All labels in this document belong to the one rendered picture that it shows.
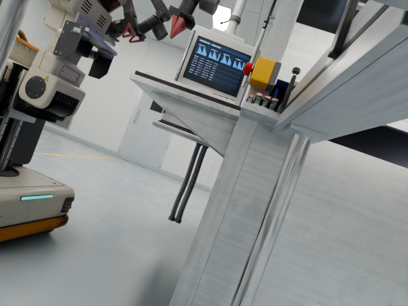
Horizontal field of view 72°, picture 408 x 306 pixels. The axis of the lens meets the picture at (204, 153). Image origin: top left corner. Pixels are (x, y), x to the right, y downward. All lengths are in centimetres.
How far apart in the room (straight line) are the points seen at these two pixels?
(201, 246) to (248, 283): 26
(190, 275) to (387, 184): 67
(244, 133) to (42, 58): 98
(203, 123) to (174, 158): 559
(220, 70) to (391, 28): 179
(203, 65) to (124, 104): 517
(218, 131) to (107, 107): 630
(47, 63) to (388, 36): 134
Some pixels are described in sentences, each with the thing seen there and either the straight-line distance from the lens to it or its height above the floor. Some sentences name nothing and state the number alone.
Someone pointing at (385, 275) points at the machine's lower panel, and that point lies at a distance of 107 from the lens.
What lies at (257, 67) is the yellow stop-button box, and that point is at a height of 99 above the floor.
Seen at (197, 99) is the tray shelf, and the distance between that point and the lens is 95.
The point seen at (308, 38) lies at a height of 117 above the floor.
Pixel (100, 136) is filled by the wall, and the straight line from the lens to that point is 719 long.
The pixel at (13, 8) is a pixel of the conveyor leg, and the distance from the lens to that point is 21.
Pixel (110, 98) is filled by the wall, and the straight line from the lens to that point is 725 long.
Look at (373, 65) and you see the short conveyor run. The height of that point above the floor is 84.
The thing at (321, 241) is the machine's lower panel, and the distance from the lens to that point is 98.
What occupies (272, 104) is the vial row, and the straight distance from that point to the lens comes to 84.
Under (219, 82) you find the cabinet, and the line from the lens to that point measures 201.
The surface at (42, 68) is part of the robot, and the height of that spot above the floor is 81.
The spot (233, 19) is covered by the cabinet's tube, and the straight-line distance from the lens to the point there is 224.
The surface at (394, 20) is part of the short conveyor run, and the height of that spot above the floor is 85.
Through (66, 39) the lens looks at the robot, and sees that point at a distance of 142.
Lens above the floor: 69
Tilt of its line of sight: 1 degrees up
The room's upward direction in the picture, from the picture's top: 20 degrees clockwise
